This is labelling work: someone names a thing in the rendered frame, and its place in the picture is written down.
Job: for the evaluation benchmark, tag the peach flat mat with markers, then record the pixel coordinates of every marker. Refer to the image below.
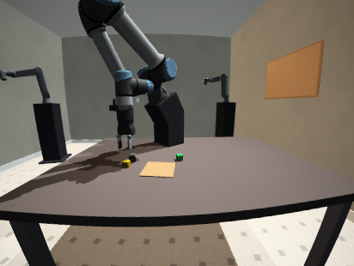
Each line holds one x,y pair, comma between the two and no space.
158,169

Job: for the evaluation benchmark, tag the yellow die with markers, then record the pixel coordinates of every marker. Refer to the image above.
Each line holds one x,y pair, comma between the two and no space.
126,163

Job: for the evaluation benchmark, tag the green die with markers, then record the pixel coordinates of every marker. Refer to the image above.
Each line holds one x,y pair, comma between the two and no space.
179,157

